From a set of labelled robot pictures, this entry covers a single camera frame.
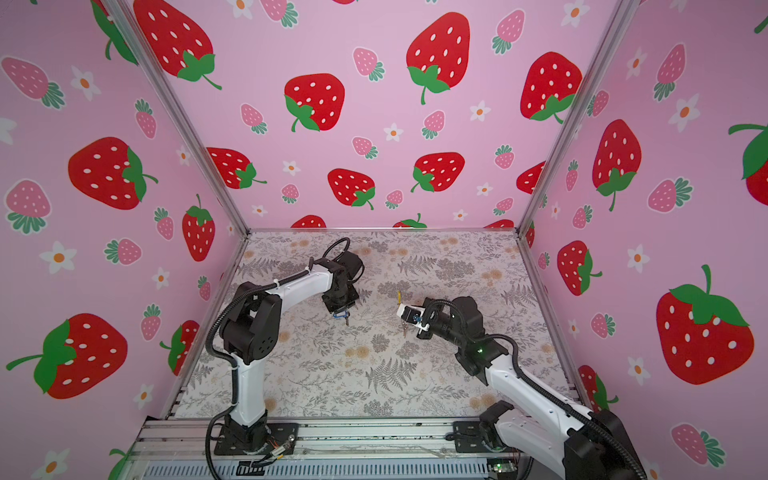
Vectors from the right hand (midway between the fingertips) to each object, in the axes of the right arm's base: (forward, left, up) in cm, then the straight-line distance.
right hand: (404, 300), depth 76 cm
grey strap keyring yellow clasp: (+14, +3, -21) cm, 25 cm away
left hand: (+8, +18, -18) cm, 27 cm away
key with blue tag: (+4, +21, -19) cm, 28 cm away
